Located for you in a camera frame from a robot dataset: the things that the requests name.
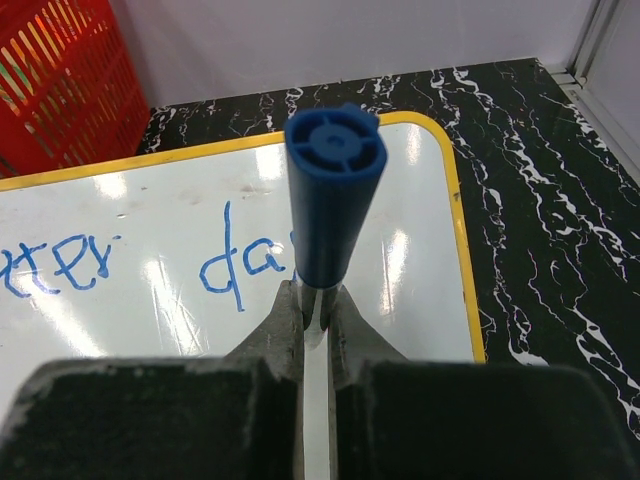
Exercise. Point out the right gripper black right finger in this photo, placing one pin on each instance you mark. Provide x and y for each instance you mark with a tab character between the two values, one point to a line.
395	418

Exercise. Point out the red plastic shopping basket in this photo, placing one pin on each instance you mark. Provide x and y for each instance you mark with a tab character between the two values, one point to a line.
70	95

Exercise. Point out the blue capped whiteboard marker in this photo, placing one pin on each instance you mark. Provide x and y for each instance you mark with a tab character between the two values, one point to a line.
335	160

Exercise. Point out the white whiteboard with orange frame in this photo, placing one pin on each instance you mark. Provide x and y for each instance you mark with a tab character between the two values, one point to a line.
182	256

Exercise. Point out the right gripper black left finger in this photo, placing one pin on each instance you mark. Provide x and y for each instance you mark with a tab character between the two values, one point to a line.
238	416

